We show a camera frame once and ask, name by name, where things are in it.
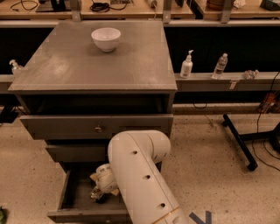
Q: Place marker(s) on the grey middle drawer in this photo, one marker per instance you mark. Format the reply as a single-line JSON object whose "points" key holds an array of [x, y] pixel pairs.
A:
{"points": [[70, 153]]}

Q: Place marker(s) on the black stand base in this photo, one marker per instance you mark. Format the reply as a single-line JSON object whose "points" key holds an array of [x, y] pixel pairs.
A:
{"points": [[273, 136]]}

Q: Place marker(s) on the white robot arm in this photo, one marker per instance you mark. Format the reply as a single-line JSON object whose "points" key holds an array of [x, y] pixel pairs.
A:
{"points": [[131, 172]]}

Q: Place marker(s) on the grey wooden drawer cabinet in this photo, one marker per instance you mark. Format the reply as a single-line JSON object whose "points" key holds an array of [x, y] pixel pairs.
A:
{"points": [[70, 76]]}

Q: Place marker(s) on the clear plastic water bottle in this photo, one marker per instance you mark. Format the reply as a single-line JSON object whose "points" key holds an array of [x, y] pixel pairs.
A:
{"points": [[220, 66]]}

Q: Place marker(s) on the crumpled clear plastic wrap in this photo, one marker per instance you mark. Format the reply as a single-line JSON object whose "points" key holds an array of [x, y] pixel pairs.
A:
{"points": [[250, 74]]}

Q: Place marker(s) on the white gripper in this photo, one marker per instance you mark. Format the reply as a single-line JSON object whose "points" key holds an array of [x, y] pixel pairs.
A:
{"points": [[104, 178]]}

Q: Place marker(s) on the grey open bottom drawer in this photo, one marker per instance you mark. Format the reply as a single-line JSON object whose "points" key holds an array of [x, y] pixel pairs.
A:
{"points": [[76, 206]]}

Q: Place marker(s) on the grey top drawer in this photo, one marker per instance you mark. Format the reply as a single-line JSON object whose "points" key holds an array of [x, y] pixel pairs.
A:
{"points": [[63, 127]]}

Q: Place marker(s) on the white ceramic bowl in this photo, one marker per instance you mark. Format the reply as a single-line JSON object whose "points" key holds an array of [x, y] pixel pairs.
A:
{"points": [[106, 39]]}

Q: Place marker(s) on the green object at edge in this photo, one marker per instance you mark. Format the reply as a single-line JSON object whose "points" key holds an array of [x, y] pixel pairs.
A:
{"points": [[2, 216]]}

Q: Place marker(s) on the green 7up can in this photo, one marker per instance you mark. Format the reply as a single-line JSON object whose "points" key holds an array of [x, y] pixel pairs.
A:
{"points": [[96, 194]]}

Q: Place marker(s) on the white pump lotion bottle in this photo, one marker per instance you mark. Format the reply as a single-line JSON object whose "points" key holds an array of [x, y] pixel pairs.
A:
{"points": [[187, 65]]}

